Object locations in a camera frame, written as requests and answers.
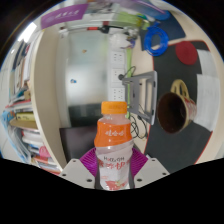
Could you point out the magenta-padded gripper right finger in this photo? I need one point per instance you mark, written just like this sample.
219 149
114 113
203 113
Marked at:
153 170

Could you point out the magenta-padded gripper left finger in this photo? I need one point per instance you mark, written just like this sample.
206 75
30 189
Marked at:
75 171

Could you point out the orange-capped drink bottle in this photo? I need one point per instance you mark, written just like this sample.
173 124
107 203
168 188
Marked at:
113 136

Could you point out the black desk mat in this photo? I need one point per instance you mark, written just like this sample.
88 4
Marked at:
176 146

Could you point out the grey metal laptop stand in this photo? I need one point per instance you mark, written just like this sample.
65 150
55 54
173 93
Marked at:
151 96

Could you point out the white paper napkins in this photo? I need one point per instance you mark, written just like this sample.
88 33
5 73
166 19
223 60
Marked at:
208 100

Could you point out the flat round red coaster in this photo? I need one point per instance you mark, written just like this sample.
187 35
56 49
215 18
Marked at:
186 52

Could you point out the white ceramic jar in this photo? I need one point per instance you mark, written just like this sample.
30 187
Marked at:
118 41

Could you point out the dark wine bottle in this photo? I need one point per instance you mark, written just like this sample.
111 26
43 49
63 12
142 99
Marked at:
103 29

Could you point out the purple pennant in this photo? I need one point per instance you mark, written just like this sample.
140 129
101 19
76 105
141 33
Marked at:
63 15

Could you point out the wall shelf with books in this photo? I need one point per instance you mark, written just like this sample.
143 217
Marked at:
43 100

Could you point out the white wall power outlets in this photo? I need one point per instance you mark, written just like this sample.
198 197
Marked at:
118 76

